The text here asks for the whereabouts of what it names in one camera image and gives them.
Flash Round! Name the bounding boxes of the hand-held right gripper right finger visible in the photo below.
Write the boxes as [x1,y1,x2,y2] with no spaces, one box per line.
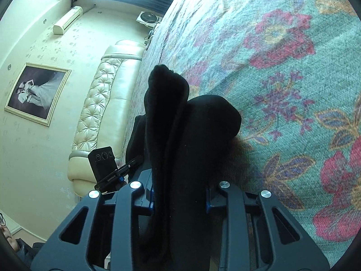
[205,181,331,271]

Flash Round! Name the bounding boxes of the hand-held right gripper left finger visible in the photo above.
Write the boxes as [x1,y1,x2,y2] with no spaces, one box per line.
[30,168,155,271]

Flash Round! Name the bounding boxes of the black pants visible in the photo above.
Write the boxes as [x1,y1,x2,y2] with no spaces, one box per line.
[125,64,242,271]

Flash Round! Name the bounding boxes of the cream tufted leather headboard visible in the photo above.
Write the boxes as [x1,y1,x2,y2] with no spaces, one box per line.
[68,40,147,196]

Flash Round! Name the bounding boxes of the white air conditioner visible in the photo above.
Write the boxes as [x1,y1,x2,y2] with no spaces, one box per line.
[53,6,83,35]

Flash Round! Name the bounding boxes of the white round-dial appliance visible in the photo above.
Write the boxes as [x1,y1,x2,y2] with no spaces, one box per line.
[136,11,162,26]

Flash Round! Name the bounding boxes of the floral blanket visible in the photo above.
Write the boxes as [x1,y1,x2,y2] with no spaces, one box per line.
[124,0,361,271]

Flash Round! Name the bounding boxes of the framed wall photo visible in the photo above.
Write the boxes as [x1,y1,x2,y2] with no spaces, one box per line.
[4,62,72,127]

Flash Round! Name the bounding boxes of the black cable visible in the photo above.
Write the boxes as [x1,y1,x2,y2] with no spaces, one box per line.
[144,24,158,46]

